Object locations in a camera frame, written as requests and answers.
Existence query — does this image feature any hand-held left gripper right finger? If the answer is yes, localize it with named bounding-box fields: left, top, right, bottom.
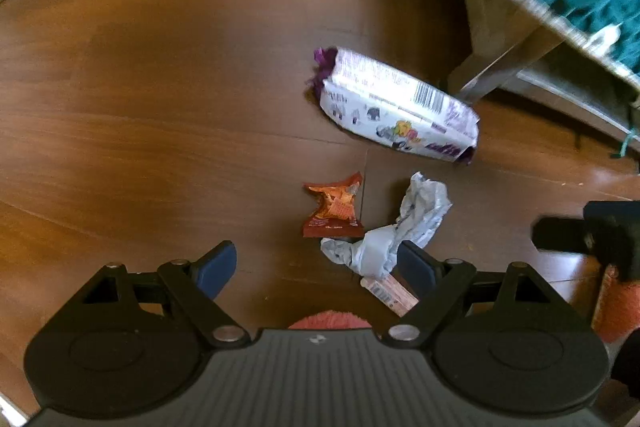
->
left=382, top=241, right=576, bottom=350

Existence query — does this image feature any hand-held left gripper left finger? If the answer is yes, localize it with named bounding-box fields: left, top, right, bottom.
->
left=47, top=241, right=251, bottom=350

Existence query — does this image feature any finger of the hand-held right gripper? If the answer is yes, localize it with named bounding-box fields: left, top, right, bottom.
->
left=531, top=216, right=589, bottom=254

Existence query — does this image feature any pink barcode wrapper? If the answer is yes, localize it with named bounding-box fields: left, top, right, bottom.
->
left=360, top=274, right=419, bottom=319

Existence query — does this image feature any grey paper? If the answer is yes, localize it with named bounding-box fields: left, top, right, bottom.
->
left=320, top=172, right=453, bottom=280

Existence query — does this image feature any coral fuzzy slipper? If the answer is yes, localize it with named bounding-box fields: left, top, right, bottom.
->
left=591, top=264, right=640, bottom=344
left=289, top=309, right=372, bottom=331

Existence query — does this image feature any orange snack wrapper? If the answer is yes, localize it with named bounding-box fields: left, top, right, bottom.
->
left=301, top=172, right=364, bottom=240

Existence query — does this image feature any white and purple snack packet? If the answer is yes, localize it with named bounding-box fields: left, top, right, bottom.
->
left=306, top=47, right=480, bottom=165

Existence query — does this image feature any grey chair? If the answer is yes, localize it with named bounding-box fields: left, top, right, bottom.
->
left=440, top=0, right=640, bottom=148

